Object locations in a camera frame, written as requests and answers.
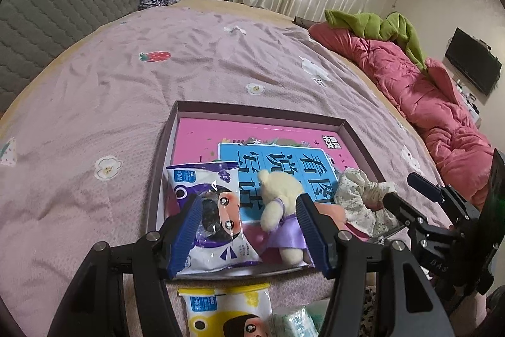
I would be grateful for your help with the black wall television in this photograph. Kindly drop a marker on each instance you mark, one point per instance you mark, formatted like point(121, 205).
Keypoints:
point(474, 60)

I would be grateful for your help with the pink quilted comforter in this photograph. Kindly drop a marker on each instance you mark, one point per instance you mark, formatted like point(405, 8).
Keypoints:
point(429, 100)

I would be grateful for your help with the shallow purple cardboard box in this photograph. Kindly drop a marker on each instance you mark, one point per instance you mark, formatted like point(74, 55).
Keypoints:
point(161, 202)

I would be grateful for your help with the pink and blue book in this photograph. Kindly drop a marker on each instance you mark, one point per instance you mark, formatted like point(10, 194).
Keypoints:
point(314, 157)

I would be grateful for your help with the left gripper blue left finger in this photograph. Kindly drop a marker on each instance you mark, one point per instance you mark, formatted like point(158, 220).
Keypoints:
point(181, 233)

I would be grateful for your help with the purple cartoon snack packet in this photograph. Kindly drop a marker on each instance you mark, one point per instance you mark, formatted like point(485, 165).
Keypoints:
point(219, 241)

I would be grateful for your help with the green blanket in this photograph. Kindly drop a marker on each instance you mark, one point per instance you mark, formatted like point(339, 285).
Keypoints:
point(394, 28)

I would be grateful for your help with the floral white scrunchie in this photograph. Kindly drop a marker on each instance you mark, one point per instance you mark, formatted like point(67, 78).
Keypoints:
point(362, 200)

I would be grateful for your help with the hand with red nails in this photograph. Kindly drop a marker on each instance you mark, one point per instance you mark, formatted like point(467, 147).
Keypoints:
point(480, 315)

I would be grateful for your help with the yellow cartoon snack packet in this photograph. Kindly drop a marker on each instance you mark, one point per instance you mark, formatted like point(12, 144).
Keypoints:
point(232, 311)

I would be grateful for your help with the green tissue pack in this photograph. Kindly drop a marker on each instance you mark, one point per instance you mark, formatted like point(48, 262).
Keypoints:
point(292, 322)

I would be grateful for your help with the cream bear purple dress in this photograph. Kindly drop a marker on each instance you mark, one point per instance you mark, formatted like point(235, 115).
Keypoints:
point(279, 192)

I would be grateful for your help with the peach plush bun toy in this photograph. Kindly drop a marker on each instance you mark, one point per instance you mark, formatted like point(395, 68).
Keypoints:
point(335, 212)

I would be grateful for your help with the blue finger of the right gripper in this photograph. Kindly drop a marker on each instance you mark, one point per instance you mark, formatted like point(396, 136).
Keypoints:
point(404, 212)
point(431, 191)

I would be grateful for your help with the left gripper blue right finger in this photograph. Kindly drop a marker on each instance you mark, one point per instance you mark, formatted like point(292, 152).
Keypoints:
point(319, 232)

